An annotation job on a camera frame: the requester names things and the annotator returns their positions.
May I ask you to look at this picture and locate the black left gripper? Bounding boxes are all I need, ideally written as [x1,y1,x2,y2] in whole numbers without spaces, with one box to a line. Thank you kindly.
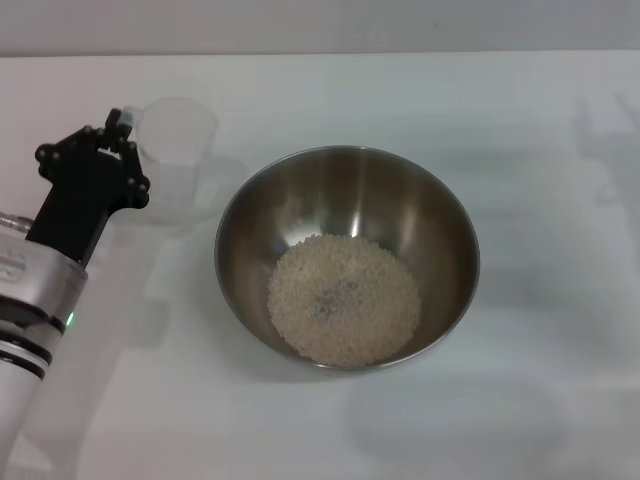
[24,106,152,265]

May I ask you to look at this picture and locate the clear plastic measuring cup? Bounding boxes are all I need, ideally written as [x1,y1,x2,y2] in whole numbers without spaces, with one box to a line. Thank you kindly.
[134,96,222,232]

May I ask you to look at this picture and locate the stainless steel mixing bowl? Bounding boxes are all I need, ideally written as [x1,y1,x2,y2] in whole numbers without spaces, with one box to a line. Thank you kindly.
[214,144,482,372]

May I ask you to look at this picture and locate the white rice grains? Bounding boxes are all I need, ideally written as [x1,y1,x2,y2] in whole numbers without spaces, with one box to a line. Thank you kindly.
[267,233,423,367]

